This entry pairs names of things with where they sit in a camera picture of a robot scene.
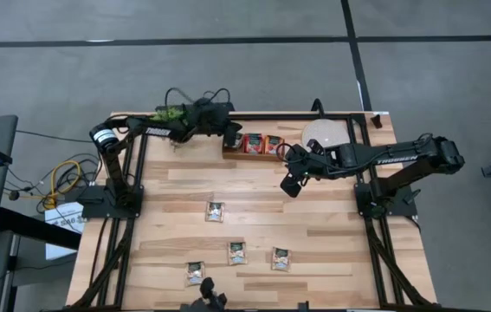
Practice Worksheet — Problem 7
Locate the white paper sheet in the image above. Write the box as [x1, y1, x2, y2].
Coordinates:
[44, 200, 87, 261]

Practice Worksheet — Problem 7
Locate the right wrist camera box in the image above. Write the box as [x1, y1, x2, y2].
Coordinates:
[279, 172, 304, 199]

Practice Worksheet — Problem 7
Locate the orange tea packet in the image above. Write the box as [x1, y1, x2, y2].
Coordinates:
[264, 134, 284, 156]

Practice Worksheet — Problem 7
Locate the round woven placemat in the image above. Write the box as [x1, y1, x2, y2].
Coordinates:
[300, 118, 352, 151]

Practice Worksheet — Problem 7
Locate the red tea packet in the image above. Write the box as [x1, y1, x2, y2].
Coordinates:
[243, 133, 265, 155]

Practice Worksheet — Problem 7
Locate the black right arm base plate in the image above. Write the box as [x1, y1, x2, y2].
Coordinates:
[354, 181, 419, 218]

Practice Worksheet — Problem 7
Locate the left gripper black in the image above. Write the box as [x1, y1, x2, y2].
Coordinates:
[185, 101, 244, 137]

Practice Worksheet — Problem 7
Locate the black cable bundle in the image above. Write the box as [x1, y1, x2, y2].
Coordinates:
[4, 146, 104, 213]

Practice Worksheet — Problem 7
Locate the wooden tea organizer box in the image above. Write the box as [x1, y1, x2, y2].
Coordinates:
[221, 132, 287, 162]

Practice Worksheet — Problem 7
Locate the beige tea packet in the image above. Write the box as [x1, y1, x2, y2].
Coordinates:
[270, 246, 293, 273]
[204, 201, 226, 224]
[184, 260, 207, 288]
[226, 132, 245, 152]
[227, 241, 249, 266]

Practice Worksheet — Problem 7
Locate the yellow cable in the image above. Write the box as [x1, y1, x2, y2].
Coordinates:
[43, 159, 82, 210]

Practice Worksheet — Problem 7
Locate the green plant in white pot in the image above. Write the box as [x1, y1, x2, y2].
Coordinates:
[152, 107, 188, 124]

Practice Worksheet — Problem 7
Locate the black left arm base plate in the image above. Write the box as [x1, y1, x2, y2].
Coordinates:
[75, 185, 145, 220]

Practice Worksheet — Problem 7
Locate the black desk crossbar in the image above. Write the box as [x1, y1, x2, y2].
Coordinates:
[0, 206, 82, 251]

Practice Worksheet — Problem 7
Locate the black power strip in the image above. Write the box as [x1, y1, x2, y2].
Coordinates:
[155, 101, 236, 113]

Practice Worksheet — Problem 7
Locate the black jointed device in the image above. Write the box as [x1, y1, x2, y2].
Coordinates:
[191, 276, 229, 312]

